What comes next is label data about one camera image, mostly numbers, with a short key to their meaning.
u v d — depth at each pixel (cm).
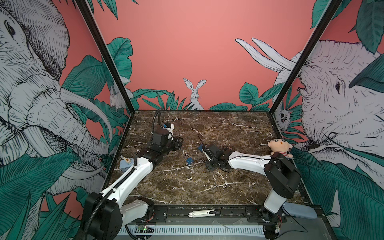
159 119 69
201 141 104
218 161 67
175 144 72
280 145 93
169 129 74
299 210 75
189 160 93
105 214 38
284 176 46
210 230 70
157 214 76
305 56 87
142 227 69
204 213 75
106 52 86
